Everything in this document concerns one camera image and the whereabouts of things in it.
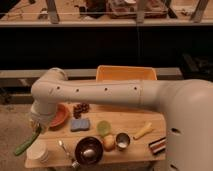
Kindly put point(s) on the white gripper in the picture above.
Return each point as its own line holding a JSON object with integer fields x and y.
{"x": 40, "y": 119}

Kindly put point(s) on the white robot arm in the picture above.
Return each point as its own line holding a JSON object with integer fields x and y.
{"x": 186, "y": 104}

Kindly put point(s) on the white paper cup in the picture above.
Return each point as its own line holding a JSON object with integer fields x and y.
{"x": 38, "y": 151}

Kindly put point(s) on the small metal cup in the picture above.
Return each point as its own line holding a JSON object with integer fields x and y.
{"x": 122, "y": 141}

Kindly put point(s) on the red clay bowl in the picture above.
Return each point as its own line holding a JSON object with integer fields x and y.
{"x": 61, "y": 116}

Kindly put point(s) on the bunch of dark grapes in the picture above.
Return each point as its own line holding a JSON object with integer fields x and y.
{"x": 79, "y": 109}

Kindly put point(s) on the blue sponge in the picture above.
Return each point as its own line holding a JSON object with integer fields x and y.
{"x": 80, "y": 124}

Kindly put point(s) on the wooden table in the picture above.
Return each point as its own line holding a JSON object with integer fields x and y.
{"x": 122, "y": 120}

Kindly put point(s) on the metal spoon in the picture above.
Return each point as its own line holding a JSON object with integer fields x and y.
{"x": 74, "y": 164}

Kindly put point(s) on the dark purple bowl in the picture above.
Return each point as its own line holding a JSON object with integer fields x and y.
{"x": 89, "y": 151}

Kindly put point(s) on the orange round fruit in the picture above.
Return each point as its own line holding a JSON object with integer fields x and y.
{"x": 108, "y": 142}

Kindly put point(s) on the yellow plastic bin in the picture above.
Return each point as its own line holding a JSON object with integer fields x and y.
{"x": 108, "y": 72}

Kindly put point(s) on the yellow banana toy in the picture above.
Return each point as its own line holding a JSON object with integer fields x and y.
{"x": 147, "y": 128}

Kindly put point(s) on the striped cloth block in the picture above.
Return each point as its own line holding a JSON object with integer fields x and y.
{"x": 157, "y": 146}

